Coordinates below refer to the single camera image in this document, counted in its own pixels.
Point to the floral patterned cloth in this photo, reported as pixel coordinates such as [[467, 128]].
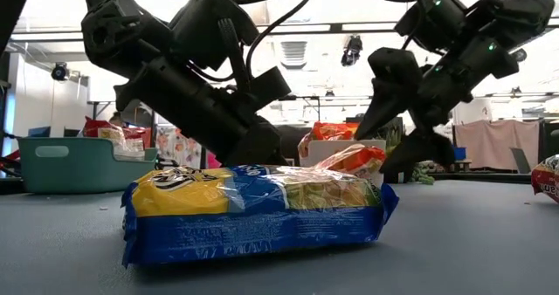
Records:
[[179, 148]]

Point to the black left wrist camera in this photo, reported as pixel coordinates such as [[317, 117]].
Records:
[[205, 24]]

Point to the small blue box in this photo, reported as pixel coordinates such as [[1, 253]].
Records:
[[459, 153]]

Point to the person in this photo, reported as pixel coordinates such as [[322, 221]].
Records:
[[117, 119]]

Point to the ceiling air vent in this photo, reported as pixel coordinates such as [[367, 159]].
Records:
[[293, 52]]

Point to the black ceiling-mounted camera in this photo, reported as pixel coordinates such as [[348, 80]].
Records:
[[59, 71], [351, 50]]

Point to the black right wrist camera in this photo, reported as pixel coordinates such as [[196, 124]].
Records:
[[432, 15]]

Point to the white plastic bin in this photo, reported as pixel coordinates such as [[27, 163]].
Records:
[[314, 153]]

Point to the beige hanging cloth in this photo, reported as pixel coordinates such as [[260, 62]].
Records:
[[498, 144]]

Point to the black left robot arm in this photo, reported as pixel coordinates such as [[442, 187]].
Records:
[[113, 33]]

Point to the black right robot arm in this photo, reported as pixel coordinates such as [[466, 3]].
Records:
[[524, 7]]

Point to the blue Maruchan ramen pack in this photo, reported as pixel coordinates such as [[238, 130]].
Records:
[[262, 225]]

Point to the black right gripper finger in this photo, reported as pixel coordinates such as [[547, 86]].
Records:
[[419, 151], [388, 81]]

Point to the pink plastic bin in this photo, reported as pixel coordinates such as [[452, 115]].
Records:
[[213, 160]]

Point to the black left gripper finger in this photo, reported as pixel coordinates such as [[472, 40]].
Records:
[[262, 146]]

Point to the teal plastic bin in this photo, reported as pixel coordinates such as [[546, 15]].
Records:
[[65, 168]]

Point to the red Maruchan ramen pack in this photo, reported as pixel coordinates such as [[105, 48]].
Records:
[[98, 129], [137, 138], [546, 179]]

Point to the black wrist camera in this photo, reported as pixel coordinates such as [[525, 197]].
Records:
[[432, 15], [205, 24]]

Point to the orange Maruchan ramen pack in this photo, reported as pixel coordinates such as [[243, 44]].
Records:
[[351, 130], [329, 130], [358, 159]]

